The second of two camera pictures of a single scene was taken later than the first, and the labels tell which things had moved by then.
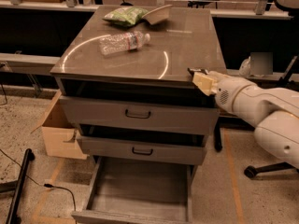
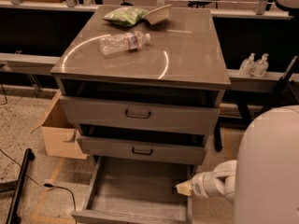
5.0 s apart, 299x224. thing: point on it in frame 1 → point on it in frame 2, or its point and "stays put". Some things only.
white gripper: (230, 93) → (198, 187)
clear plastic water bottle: (110, 45) stays put
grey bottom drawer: (135, 192) stays put
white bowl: (158, 15) stays put
